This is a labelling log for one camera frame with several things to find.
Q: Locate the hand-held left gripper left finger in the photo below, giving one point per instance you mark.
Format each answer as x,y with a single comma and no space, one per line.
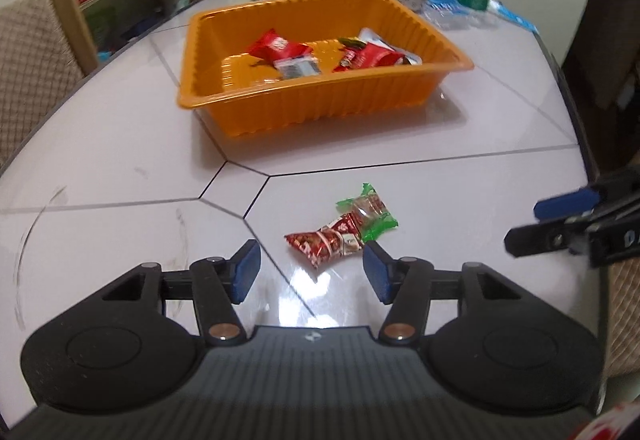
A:
246,270

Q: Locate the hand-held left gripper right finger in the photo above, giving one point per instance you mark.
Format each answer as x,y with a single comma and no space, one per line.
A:
376,270

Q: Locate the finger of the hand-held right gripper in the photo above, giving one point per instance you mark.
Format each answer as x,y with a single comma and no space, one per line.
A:
565,202
540,235

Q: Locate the red brown candy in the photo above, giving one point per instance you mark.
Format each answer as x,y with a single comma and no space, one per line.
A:
325,240

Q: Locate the orange plastic tray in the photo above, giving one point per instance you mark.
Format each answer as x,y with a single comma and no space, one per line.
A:
325,106

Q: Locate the red snack packet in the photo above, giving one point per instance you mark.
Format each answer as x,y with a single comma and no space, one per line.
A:
370,58
275,45

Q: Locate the silver green snack packet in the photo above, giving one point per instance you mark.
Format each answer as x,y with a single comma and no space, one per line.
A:
372,36

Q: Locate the green yellow wrapped candy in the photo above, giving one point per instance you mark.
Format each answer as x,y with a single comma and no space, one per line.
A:
372,211

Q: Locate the quilted beige chair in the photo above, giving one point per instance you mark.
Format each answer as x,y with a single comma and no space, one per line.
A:
35,75
622,320

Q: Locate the dark wooden cabinet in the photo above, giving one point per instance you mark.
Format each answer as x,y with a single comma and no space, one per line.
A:
605,20

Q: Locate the blue flat packet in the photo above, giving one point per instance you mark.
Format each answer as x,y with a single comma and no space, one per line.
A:
517,18

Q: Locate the red white clothing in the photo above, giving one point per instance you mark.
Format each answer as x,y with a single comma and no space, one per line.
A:
607,425

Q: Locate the clear plastic wrapper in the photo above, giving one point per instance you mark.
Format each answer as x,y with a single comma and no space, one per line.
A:
450,16

